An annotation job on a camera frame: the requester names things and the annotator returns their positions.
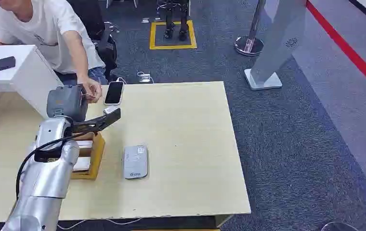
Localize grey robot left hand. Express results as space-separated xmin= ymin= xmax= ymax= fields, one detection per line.
xmin=46 ymin=84 xmax=122 ymax=134

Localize person's left hand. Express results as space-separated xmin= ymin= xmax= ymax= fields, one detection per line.
xmin=80 ymin=77 xmax=103 ymax=103

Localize smartphone with white case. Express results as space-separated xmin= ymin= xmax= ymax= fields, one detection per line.
xmin=104 ymin=81 xmax=125 ymax=106

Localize white card stack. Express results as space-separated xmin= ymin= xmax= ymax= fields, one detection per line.
xmin=75 ymin=140 xmax=94 ymax=157
xmin=72 ymin=156 xmax=92 ymax=173

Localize black office chair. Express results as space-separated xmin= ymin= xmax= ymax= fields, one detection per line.
xmin=67 ymin=0 xmax=118 ymax=81

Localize white charger on floor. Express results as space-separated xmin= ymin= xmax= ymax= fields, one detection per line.
xmin=136 ymin=71 xmax=155 ymax=85

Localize white side cabinet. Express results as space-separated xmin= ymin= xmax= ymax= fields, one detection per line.
xmin=0 ymin=44 xmax=64 ymax=119

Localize wooden card box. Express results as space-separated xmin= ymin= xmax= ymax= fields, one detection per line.
xmin=70 ymin=132 xmax=106 ymax=180

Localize person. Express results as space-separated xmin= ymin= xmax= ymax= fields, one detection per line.
xmin=0 ymin=0 xmax=109 ymax=103

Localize black power adapter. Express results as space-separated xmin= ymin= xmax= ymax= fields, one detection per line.
xmin=0 ymin=56 xmax=16 ymax=73

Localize grey card reader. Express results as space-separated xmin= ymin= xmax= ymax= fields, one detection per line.
xmin=123 ymin=144 xmax=149 ymax=180

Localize black robot legs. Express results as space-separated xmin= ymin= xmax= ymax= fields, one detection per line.
xmin=156 ymin=0 xmax=191 ymax=42

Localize white sign stand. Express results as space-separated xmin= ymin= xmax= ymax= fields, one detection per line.
xmin=244 ymin=0 xmax=308 ymax=91

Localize grey round base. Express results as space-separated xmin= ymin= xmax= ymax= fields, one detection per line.
xmin=319 ymin=221 xmax=353 ymax=231

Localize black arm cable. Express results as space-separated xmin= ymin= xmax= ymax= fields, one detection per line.
xmin=15 ymin=131 xmax=89 ymax=202

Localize white cable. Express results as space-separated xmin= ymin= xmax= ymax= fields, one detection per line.
xmin=56 ymin=217 xmax=144 ymax=231

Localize chrome stanchion post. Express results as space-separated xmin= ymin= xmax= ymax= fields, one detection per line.
xmin=234 ymin=0 xmax=267 ymax=57

